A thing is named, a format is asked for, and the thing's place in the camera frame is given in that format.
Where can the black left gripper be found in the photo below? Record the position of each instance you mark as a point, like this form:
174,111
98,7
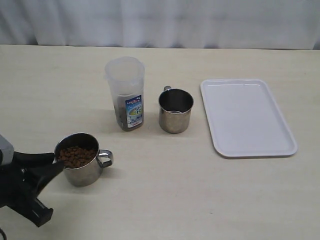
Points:
22,181

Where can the steel mug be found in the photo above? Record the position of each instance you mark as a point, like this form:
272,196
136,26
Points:
175,107
83,159

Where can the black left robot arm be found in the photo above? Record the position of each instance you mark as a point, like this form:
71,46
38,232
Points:
3,150

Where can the clear plastic container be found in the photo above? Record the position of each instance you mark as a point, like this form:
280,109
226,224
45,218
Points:
126,77

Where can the white plastic tray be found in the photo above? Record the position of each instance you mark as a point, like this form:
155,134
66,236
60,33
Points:
245,120

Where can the white curtain backdrop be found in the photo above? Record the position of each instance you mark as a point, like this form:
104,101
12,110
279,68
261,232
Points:
225,24

